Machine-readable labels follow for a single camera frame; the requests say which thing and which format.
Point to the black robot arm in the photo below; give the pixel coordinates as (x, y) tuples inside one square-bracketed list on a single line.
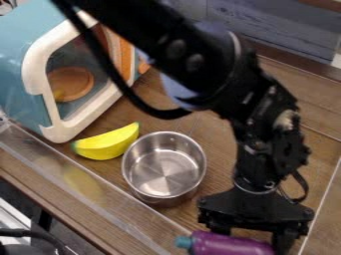
[(212, 74)]

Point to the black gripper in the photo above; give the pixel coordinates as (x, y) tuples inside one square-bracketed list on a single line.
[(266, 212)]

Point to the yellow toy banana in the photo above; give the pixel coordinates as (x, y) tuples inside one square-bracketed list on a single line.
[(108, 145)]

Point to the blue toy microwave oven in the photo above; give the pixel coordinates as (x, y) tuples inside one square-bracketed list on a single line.
[(40, 42)]

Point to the orange microwave turntable plate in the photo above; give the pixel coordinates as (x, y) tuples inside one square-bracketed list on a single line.
[(72, 83)]

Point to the silver metal pot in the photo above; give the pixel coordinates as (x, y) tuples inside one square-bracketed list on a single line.
[(164, 168)]

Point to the purple toy eggplant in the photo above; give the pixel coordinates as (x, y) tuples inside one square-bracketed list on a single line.
[(207, 243)]

